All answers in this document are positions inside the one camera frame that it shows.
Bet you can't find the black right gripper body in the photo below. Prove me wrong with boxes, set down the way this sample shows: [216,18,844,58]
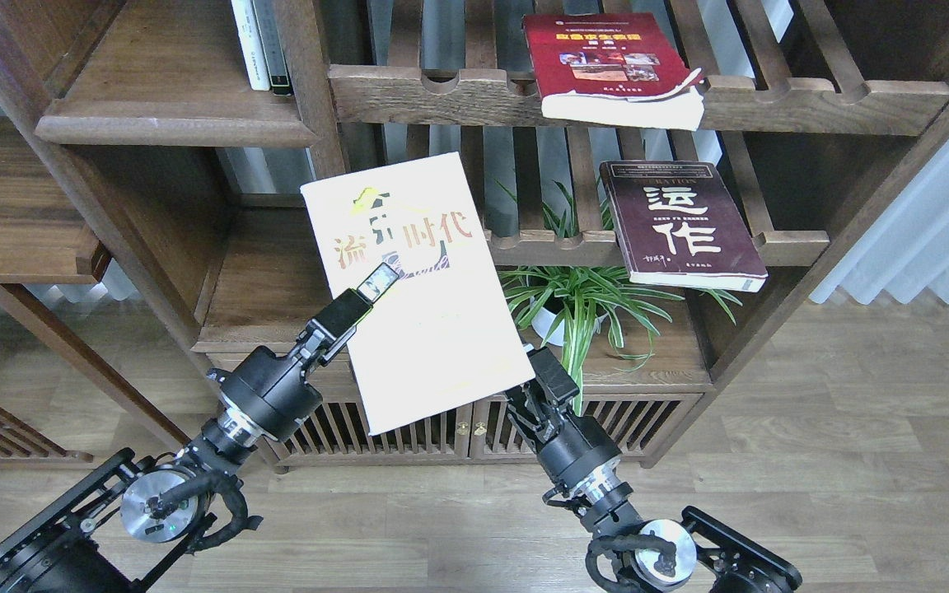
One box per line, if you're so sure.
[506,347,620,499]

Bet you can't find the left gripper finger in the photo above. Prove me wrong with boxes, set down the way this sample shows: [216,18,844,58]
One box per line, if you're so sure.
[357,263,400,301]

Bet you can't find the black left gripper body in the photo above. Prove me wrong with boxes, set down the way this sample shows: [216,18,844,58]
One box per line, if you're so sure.
[213,289,372,446]

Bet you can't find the yellow green book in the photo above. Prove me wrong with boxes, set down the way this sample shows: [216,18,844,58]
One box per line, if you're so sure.
[301,152,534,435]

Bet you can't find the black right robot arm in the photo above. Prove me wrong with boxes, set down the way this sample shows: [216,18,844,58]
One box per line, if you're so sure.
[506,348,802,592]

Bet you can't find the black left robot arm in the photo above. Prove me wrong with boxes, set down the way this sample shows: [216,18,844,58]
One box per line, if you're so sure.
[0,264,399,592]

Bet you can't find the white plant pot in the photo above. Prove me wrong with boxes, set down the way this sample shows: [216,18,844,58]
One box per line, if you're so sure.
[515,282,607,353]

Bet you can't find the green spider plant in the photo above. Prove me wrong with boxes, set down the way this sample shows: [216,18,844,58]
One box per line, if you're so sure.
[495,180,744,413]

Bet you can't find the dark brown book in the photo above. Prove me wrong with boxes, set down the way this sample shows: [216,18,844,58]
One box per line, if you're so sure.
[600,159,768,292]

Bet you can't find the dark wooden bookshelf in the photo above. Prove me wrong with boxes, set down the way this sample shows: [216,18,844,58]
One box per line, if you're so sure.
[0,1,949,468]

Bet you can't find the white upright book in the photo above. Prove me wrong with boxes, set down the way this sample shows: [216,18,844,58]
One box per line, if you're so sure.
[232,0,270,91]

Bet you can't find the grey black upright book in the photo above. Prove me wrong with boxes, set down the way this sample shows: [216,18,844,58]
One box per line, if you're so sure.
[253,0,293,96]

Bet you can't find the wooden side table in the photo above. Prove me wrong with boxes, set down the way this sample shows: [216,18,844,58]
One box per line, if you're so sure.
[0,117,188,448]

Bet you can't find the red book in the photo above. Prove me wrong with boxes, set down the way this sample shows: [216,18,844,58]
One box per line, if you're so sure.
[522,12,704,131]

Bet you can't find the white curtain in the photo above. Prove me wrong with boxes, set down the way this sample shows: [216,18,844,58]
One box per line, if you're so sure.
[811,140,949,304]

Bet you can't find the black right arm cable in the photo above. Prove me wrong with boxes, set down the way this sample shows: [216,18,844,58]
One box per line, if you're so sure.
[586,534,681,593]

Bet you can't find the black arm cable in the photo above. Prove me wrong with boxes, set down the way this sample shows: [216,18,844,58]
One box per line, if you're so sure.
[145,469,264,553]
[586,534,681,593]

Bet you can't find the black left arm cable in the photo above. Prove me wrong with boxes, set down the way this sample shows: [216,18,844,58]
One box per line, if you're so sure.
[145,469,264,553]

